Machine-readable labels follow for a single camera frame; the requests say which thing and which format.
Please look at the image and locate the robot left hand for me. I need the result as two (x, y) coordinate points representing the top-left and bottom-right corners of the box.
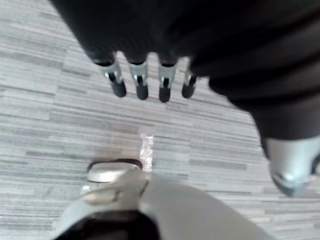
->
(48, 0), (320, 198)

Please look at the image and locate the silver robot leg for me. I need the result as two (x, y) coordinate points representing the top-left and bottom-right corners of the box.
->
(53, 163), (270, 240)

